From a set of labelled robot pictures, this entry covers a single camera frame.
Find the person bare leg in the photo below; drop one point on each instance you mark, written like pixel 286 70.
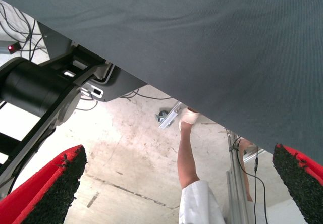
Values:
pixel 244 143
pixel 186 158

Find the black robot torso column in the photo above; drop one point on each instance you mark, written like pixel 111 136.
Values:
pixel 30 87

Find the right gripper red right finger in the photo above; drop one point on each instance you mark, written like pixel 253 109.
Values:
pixel 302 183

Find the small box with red light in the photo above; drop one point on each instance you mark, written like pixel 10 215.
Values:
pixel 11 48

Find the short aluminium profile foot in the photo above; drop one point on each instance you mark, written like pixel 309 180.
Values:
pixel 170 116

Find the white shoe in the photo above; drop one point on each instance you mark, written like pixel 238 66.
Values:
pixel 188 118

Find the grey metal beam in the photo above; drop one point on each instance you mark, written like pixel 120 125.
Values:
pixel 3 49

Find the dark grey table cloth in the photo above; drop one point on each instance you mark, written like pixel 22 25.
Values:
pixel 176 32

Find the aluminium frame rail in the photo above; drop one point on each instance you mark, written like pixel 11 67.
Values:
pixel 249 156

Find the grey caster wheel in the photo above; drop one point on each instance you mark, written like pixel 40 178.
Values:
pixel 161 116

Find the aluminium profile post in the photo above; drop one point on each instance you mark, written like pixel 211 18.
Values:
pixel 237 196

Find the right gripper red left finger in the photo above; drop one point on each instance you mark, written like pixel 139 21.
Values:
pixel 38 198

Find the grey robot base cover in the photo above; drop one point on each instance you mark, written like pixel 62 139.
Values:
pixel 126 82

